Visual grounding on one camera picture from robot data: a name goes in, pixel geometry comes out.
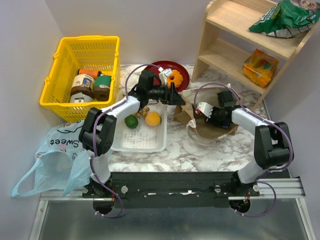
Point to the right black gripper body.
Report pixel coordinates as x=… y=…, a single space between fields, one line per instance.
x=216 y=117

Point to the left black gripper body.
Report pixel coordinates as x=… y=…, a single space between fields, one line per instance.
x=161 y=94

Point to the orange ring doughnut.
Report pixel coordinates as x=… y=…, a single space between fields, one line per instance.
x=175 y=78

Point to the brown paper bag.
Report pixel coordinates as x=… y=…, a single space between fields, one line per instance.
x=197 y=129

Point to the orange citrus fruit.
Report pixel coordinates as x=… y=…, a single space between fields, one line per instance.
x=153 y=119

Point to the yellow berries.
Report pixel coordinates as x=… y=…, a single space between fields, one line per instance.
x=142 y=113

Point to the green lime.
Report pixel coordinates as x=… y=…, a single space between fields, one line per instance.
x=131 y=121

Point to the orange packaged food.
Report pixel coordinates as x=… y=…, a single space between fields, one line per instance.
x=260 y=67

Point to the green snack packet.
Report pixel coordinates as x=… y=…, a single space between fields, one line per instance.
x=288 y=18

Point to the light blue plastic grocery bag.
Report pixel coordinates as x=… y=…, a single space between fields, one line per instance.
x=61 y=163

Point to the blue silver drink can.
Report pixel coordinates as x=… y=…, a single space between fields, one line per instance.
x=226 y=125

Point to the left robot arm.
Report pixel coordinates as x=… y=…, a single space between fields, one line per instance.
x=99 y=127

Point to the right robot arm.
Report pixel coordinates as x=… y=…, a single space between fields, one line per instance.
x=273 y=150

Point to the red round tray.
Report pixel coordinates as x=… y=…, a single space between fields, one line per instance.
x=165 y=64

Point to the white plastic perforated basket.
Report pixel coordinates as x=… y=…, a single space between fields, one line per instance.
x=144 y=138

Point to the green lidded brown jar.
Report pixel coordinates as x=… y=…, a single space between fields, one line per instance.
x=102 y=87

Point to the wooden shelf unit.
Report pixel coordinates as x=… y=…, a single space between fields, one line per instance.
x=226 y=42

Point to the orange capped bottle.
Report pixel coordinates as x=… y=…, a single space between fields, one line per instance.
x=92 y=73

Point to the white labelled brown jar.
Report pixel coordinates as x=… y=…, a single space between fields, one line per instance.
x=83 y=84

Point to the grey white packaged item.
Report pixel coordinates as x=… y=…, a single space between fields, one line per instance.
x=80 y=98

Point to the yellow plastic shopping basket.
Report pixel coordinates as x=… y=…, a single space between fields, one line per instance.
x=94 y=52

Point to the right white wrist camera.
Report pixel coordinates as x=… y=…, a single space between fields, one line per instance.
x=205 y=109

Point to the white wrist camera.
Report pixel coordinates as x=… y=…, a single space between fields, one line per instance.
x=164 y=74
x=205 y=109

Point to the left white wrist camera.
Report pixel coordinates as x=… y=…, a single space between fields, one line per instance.
x=164 y=74

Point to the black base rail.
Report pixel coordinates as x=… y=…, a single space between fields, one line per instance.
x=132 y=190

